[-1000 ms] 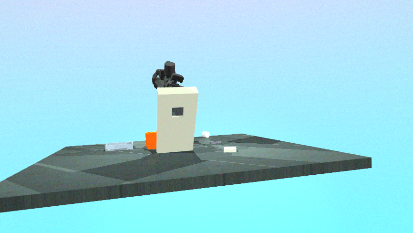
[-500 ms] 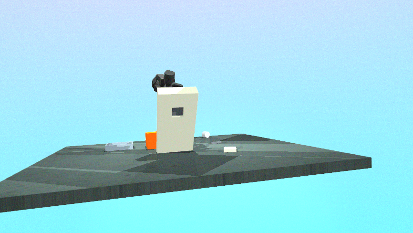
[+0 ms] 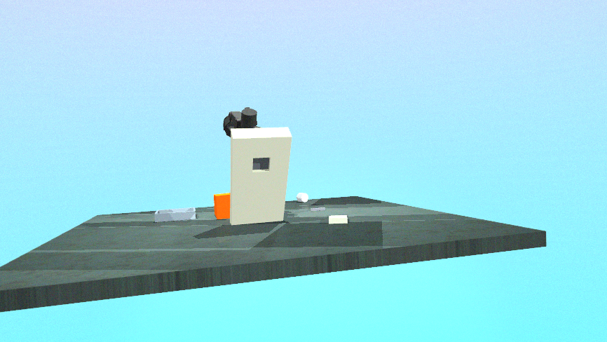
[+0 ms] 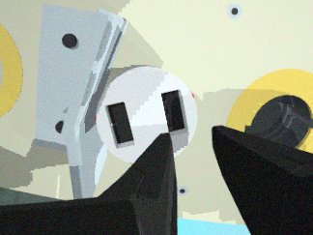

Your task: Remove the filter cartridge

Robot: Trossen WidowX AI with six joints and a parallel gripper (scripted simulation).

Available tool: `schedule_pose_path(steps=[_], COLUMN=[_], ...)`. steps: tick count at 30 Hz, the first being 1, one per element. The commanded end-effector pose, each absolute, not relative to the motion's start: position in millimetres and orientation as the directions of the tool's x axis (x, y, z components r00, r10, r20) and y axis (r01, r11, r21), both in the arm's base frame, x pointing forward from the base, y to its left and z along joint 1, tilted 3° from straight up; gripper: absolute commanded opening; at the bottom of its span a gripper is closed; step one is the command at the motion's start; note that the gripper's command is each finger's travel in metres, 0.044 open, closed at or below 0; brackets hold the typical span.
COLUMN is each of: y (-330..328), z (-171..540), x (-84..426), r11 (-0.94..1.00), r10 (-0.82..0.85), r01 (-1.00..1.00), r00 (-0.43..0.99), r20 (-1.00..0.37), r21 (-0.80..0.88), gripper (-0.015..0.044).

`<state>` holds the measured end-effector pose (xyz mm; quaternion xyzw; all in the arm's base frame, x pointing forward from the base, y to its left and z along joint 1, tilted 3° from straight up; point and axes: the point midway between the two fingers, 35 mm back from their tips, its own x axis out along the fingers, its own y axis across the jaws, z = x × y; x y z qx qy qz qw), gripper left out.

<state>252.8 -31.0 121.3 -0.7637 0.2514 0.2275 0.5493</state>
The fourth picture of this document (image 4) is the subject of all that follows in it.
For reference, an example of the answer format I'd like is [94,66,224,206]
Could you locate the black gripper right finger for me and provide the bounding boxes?
[212,125,313,235]

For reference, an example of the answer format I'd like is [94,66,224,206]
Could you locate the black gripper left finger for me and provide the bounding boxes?
[0,132,179,235]

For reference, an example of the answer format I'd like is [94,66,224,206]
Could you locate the white cylinder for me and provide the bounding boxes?
[95,65,197,164]

